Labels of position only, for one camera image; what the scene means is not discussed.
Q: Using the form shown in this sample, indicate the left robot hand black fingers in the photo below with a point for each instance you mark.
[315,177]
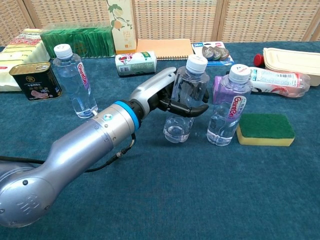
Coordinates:
[150,87]

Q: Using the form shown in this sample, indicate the clear water bottle white cap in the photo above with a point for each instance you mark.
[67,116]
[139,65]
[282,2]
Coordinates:
[72,82]
[225,125]
[178,130]

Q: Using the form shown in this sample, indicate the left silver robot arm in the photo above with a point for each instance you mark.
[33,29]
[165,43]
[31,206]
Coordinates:
[75,145]

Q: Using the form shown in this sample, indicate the white green drink can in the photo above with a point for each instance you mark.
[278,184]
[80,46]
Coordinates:
[136,63]

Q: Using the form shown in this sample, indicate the orange spiral notebook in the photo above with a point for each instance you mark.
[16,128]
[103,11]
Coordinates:
[165,48]

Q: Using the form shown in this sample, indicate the tall orange white carton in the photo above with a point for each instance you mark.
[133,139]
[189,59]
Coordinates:
[123,37]

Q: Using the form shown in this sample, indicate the small purple box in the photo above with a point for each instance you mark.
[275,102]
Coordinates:
[218,90]

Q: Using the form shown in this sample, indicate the woven wicker folding screen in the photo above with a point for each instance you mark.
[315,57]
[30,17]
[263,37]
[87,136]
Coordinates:
[175,20]

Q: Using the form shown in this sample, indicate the clear box green sachets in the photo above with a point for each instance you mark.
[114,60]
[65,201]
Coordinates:
[95,40]

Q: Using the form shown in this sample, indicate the blue tape measure blister pack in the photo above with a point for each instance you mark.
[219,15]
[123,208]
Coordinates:
[217,53]

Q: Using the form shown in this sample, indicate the blue table cloth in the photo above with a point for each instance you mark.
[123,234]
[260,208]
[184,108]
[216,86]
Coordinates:
[200,187]

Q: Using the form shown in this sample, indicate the red round object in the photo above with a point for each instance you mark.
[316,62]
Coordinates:
[258,60]

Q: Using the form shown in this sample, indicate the black gold luncheon meat tin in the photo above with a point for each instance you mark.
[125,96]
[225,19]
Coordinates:
[37,82]

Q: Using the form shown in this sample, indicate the green yellow scrub sponge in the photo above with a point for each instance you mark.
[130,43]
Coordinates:
[265,125]

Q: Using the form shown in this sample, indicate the pink white squeeze bottle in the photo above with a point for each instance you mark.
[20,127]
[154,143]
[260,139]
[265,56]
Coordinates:
[277,82]

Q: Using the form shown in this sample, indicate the yellow sponge multipack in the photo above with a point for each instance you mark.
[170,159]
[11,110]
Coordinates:
[17,52]

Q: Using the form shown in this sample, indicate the beige lidded food container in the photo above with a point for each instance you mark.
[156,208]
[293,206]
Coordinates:
[292,61]

